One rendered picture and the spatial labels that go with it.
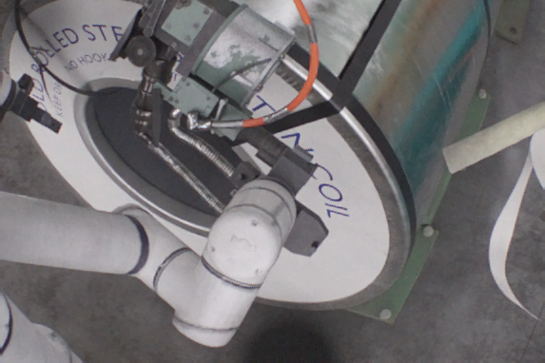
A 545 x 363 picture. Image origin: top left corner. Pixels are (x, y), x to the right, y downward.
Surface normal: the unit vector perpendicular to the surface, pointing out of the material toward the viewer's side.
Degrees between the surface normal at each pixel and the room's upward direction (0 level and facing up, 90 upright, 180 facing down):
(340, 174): 90
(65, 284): 0
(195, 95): 58
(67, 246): 83
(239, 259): 50
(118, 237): 67
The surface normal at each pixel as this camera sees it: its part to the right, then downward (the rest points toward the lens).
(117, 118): 0.82, 0.12
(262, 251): -0.04, 0.21
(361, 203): -0.45, 0.75
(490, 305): -0.09, -0.59
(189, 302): -0.54, 0.00
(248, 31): 0.22, -0.31
